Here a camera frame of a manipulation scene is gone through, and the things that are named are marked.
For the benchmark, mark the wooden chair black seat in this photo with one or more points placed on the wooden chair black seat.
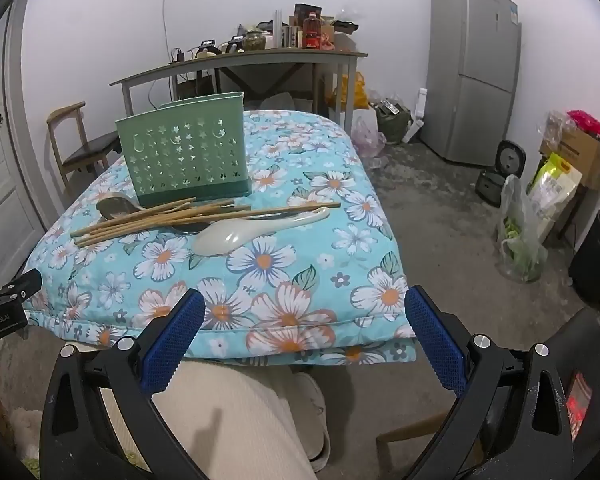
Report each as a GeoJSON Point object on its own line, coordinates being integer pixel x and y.
{"type": "Point", "coordinates": [87, 147]}
{"type": "Point", "coordinates": [415, 427]}

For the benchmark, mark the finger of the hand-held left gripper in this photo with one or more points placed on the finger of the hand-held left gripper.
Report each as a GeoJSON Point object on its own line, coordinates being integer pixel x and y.
{"type": "Point", "coordinates": [22, 287]}

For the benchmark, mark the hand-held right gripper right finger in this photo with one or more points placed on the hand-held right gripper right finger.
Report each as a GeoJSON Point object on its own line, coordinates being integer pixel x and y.
{"type": "Point", "coordinates": [437, 345]}

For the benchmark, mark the small black device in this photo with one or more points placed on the small black device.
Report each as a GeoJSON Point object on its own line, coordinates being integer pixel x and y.
{"type": "Point", "coordinates": [207, 47]}

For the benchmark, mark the red cooking oil bottle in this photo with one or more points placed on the red cooking oil bottle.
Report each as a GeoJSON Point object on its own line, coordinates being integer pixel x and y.
{"type": "Point", "coordinates": [311, 32]}

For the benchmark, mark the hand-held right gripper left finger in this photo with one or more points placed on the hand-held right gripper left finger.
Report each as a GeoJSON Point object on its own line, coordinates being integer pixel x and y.
{"type": "Point", "coordinates": [172, 345]}

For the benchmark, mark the translucent pinkish plastic bag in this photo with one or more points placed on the translucent pinkish plastic bag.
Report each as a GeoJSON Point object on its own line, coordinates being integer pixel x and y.
{"type": "Point", "coordinates": [367, 137]}

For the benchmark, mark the grey metal-framed table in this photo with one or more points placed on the grey metal-framed table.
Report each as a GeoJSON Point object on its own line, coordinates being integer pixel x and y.
{"type": "Point", "coordinates": [260, 56]}

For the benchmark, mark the green perforated utensil holder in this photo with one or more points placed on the green perforated utensil holder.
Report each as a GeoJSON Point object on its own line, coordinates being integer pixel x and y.
{"type": "Point", "coordinates": [185, 160]}

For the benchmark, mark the brown cardboard box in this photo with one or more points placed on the brown cardboard box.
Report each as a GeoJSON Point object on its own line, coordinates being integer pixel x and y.
{"type": "Point", "coordinates": [585, 155]}

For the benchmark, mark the glass jar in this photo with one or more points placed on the glass jar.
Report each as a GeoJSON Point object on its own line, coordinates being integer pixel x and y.
{"type": "Point", "coordinates": [254, 41]}

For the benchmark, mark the clear bag of vegetables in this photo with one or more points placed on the clear bag of vegetables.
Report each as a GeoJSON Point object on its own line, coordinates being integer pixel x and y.
{"type": "Point", "coordinates": [517, 240]}

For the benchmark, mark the bundle of wooden chopsticks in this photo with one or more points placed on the bundle of wooden chopsticks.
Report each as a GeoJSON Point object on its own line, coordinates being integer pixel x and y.
{"type": "Point", "coordinates": [130, 225]}

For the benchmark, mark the person's leg cream trousers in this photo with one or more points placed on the person's leg cream trousers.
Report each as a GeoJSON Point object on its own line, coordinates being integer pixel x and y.
{"type": "Point", "coordinates": [240, 420]}

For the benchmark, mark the dark green bag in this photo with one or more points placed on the dark green bag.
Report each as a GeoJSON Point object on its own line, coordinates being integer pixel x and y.
{"type": "Point", "coordinates": [392, 120]}

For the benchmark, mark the floral turquoise blanket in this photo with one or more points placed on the floral turquoise blanket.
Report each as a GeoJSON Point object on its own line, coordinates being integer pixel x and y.
{"type": "Point", "coordinates": [280, 300]}

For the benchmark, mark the white panelled door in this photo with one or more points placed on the white panelled door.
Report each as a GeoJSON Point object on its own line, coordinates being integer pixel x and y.
{"type": "Point", "coordinates": [0, 170]}

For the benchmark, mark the yellow-green sack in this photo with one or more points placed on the yellow-green sack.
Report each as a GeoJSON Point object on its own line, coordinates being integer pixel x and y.
{"type": "Point", "coordinates": [555, 190]}

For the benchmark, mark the pink plastic bag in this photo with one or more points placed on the pink plastic bag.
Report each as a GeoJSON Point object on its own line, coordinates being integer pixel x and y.
{"type": "Point", "coordinates": [592, 125]}

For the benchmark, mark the white plastic object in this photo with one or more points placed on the white plastic object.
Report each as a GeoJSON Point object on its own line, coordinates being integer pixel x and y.
{"type": "Point", "coordinates": [416, 115]}

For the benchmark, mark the black trash bin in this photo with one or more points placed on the black trash bin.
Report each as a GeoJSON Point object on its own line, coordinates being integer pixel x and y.
{"type": "Point", "coordinates": [597, 255]}

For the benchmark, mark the silver refrigerator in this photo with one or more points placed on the silver refrigerator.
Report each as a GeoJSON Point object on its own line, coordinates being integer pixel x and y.
{"type": "Point", "coordinates": [467, 75]}

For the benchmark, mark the yellow plastic bag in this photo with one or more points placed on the yellow plastic bag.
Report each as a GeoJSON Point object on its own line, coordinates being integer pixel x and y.
{"type": "Point", "coordinates": [352, 92]}

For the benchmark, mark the clutter of bottles and jars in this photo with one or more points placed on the clutter of bottles and jars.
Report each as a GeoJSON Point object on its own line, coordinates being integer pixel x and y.
{"type": "Point", "coordinates": [292, 30]}

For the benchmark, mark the white ceramic spoon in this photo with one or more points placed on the white ceramic spoon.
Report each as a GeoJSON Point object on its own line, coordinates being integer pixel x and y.
{"type": "Point", "coordinates": [220, 242]}

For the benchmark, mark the black rice cooker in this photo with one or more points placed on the black rice cooker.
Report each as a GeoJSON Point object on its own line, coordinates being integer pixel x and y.
{"type": "Point", "coordinates": [500, 175]}

